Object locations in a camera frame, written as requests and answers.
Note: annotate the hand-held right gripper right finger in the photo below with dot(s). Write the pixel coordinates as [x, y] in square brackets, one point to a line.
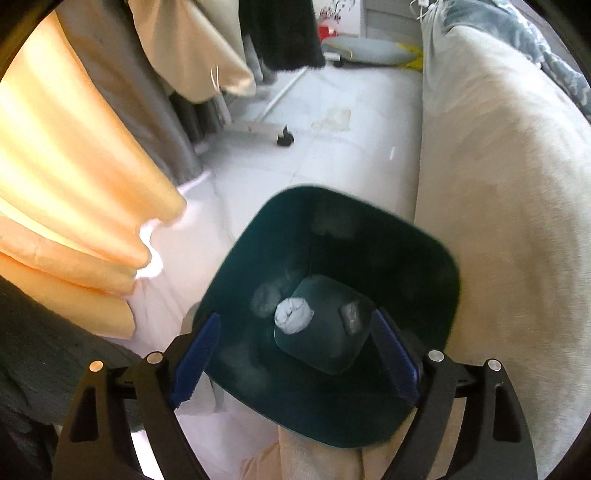
[397, 355]

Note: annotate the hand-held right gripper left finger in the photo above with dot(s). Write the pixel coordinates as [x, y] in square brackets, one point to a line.
[198, 360]

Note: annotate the dark green trash bin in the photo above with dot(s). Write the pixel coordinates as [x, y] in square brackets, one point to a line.
[258, 369]

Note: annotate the white tissue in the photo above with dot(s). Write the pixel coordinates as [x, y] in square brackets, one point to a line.
[292, 317]

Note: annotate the person's dark fuzzy clothing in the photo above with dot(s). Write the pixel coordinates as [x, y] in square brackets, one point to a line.
[37, 346]

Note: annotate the orange curtain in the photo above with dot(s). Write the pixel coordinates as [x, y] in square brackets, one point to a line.
[69, 161]

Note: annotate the black caster wheel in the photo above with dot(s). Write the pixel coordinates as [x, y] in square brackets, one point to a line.
[285, 138]

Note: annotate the grey curtain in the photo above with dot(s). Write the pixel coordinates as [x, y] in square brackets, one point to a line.
[138, 115]

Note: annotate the yellow plastic bag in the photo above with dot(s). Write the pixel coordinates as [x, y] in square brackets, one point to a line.
[413, 57]

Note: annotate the beige hanging cloth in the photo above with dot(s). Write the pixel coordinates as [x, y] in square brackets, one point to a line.
[184, 41]

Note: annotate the small red box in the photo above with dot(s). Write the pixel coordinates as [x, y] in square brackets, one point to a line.
[328, 32]

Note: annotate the black hanging garment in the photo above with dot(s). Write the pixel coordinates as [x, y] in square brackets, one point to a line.
[281, 32]

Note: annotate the white door with floral sticker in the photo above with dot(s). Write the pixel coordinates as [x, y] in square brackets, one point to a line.
[339, 16]

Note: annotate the blue patterned blanket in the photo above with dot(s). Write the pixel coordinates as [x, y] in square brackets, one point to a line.
[521, 27]

